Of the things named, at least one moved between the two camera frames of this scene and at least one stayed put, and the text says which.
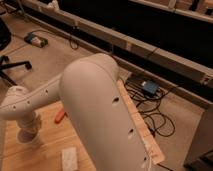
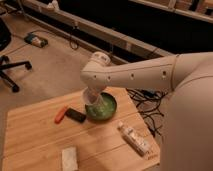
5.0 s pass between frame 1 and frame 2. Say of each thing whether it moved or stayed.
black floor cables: stayed
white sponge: stayed
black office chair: stayed
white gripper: moved
